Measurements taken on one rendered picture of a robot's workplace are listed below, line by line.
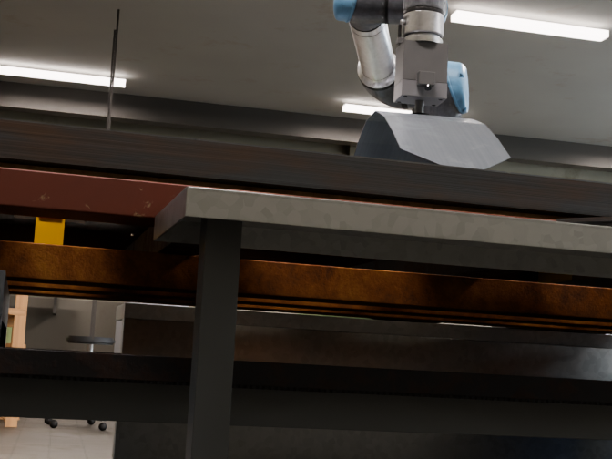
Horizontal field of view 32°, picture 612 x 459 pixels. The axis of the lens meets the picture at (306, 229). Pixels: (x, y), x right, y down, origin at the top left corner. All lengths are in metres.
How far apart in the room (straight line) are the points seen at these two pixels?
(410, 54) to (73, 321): 9.80
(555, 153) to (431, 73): 10.35
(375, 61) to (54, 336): 9.49
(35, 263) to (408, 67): 0.80
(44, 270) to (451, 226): 0.62
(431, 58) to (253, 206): 0.94
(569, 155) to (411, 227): 11.24
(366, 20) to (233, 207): 1.10
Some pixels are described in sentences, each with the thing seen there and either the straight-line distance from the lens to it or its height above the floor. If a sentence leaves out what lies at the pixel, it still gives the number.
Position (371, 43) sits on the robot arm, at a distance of 2.22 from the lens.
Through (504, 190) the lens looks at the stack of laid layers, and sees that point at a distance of 1.53.
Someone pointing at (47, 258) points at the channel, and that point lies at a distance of 1.51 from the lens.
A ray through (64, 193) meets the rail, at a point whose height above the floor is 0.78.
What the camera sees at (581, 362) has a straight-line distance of 2.47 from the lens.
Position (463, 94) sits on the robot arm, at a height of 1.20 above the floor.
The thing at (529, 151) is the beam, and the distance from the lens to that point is 12.14.
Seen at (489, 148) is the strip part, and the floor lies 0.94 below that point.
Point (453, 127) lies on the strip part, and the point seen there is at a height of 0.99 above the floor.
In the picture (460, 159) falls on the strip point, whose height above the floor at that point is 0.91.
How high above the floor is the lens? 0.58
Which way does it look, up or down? 7 degrees up
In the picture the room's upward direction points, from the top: 3 degrees clockwise
